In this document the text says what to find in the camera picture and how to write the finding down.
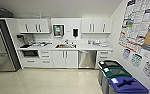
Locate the black wall soap dispenser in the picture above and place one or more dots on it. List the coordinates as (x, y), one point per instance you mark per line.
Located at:
(75, 32)

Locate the white drawer cabinet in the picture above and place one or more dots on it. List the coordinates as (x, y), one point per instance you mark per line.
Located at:
(104, 56)
(45, 58)

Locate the steel paper towel dispenser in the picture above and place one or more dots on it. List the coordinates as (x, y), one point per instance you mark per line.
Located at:
(58, 30)

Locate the white wall cabinet, bottle atop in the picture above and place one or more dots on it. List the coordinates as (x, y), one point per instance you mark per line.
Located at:
(33, 25)

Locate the grey bin with green lid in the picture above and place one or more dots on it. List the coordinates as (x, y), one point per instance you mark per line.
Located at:
(116, 71)

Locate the black built-in microwave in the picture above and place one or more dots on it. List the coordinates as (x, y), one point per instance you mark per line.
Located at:
(30, 53)

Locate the stainless steel refrigerator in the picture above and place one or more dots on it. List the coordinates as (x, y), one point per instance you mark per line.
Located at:
(1, 46)

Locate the white two-door sink cabinet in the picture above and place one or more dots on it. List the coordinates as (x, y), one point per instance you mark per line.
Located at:
(65, 59)

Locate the grey bin with black lid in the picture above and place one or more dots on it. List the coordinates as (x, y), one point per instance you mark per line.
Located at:
(107, 63)

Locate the small light blue bottle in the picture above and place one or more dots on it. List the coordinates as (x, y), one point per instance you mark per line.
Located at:
(40, 16)

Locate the stack of white bowls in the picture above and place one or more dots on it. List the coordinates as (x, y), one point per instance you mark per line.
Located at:
(96, 42)

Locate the dish soap bottle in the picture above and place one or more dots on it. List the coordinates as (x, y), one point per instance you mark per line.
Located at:
(89, 42)

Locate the steel kitchen sink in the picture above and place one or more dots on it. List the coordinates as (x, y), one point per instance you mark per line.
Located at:
(66, 46)

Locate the small green wall sign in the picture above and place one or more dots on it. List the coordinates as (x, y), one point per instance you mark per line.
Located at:
(136, 60)

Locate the stainless steel dishwasher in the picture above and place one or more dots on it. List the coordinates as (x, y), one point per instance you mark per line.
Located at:
(87, 59)

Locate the chrome sink faucet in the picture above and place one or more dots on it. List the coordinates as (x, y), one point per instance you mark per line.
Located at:
(66, 42)

